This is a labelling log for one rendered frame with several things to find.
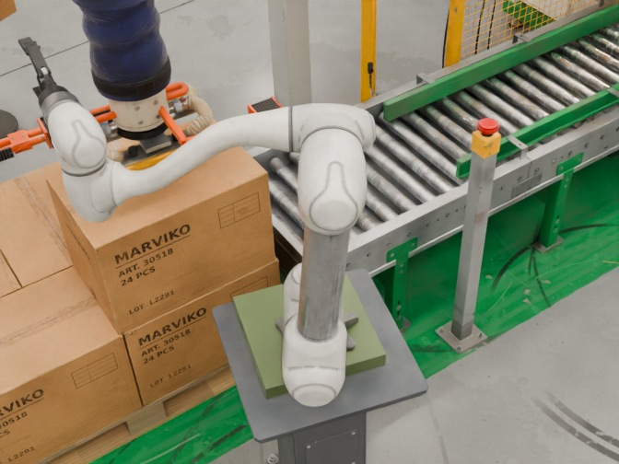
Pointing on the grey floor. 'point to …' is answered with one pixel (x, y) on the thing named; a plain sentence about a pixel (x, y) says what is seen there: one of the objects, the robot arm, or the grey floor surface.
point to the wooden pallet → (145, 419)
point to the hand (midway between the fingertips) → (32, 65)
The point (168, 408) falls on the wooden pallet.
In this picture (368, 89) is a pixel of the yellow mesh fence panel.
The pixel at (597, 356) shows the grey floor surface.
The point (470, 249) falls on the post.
